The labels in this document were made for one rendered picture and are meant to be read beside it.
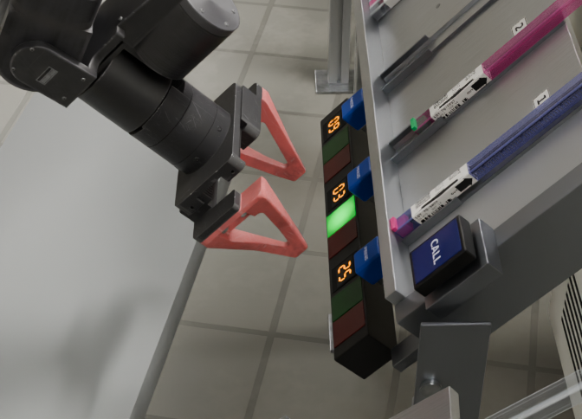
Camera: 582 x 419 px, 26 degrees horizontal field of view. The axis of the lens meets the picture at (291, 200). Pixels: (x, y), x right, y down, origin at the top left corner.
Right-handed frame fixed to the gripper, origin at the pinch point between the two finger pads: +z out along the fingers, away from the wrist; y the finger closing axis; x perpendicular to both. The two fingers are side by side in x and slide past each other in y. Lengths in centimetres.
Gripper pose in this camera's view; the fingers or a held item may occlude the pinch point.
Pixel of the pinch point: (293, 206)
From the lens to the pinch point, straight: 99.6
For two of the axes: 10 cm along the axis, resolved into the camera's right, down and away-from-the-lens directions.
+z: 7.3, 5.4, 4.3
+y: -0.1, -6.2, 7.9
